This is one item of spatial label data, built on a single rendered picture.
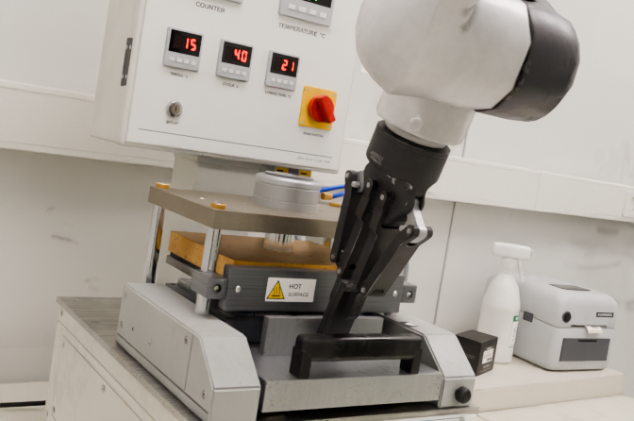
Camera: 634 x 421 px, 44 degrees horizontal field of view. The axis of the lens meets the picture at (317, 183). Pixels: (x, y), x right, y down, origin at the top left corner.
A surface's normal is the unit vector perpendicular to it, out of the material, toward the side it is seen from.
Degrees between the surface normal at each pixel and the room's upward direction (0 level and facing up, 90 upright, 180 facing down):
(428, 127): 108
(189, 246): 90
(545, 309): 87
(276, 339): 90
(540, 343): 91
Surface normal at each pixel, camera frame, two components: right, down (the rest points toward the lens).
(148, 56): 0.55, 0.13
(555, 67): 0.33, 0.20
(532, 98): 0.07, 0.81
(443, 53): 0.31, 0.55
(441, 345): 0.48, -0.66
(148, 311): -0.83, -0.11
